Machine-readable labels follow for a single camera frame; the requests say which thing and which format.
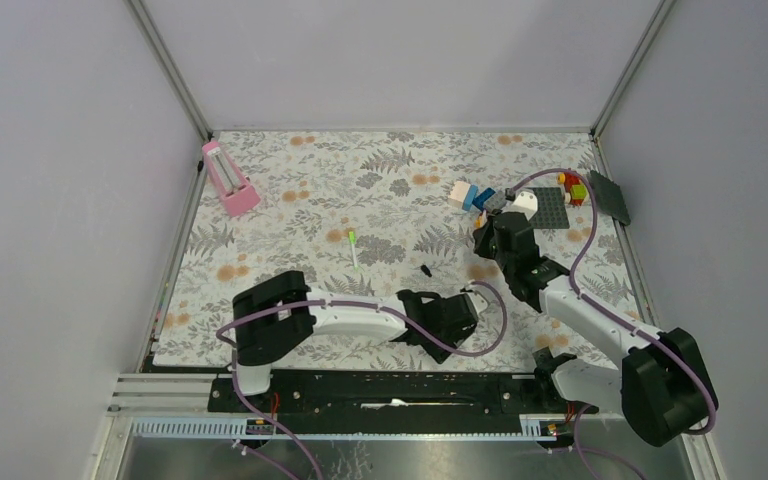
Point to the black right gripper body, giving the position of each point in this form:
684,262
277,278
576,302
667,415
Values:
502,259

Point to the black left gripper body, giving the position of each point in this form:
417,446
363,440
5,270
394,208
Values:
453,339

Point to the white pen green tip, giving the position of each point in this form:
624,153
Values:
352,242

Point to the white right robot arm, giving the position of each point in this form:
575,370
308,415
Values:
657,380

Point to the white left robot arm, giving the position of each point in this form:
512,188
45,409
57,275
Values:
273,318

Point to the orange toy car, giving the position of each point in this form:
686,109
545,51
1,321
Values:
481,220

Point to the blue toy brick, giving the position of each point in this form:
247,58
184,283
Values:
480,200

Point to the grey toy brick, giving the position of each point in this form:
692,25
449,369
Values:
495,202

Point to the white and blue brick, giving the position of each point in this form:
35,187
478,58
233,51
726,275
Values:
462,195

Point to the grey lego baseplate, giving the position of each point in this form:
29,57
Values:
551,213

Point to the red yellow green brick stack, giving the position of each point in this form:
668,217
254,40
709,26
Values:
575,192

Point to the dark grey lego plate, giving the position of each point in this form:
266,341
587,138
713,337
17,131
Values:
609,197

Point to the floral table mat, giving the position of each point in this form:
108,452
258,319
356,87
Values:
391,188

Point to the pink metronome box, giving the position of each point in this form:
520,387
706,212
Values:
235,191

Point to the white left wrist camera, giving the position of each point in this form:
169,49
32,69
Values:
478,300

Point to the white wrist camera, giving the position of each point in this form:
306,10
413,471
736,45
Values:
525,202
478,300

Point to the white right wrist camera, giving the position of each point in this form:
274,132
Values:
525,202

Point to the white cable duct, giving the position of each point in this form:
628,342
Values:
481,428

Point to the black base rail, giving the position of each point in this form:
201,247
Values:
336,397

